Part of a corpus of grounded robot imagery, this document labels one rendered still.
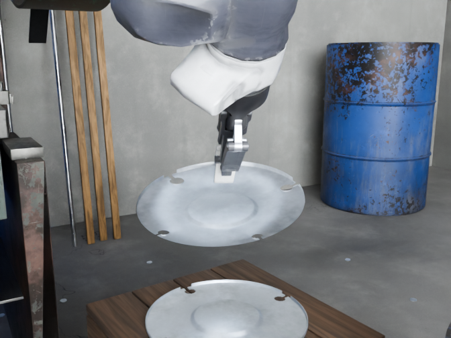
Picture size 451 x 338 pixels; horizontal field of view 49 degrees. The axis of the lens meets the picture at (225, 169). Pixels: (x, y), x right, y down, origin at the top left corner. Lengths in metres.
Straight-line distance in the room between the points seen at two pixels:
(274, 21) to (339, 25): 2.78
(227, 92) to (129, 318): 0.55
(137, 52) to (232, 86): 2.07
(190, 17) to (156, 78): 2.14
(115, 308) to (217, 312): 0.19
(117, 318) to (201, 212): 0.25
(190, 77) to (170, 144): 2.15
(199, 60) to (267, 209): 0.40
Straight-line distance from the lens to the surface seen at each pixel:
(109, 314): 0.97
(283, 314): 0.95
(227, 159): 0.64
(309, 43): 3.11
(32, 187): 1.00
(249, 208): 0.87
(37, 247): 1.03
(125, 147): 2.58
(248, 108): 0.58
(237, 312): 0.93
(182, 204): 0.83
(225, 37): 0.50
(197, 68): 0.53
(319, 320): 0.94
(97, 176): 2.27
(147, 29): 0.48
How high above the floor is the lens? 0.81
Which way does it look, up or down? 13 degrees down
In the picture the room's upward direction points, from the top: straight up
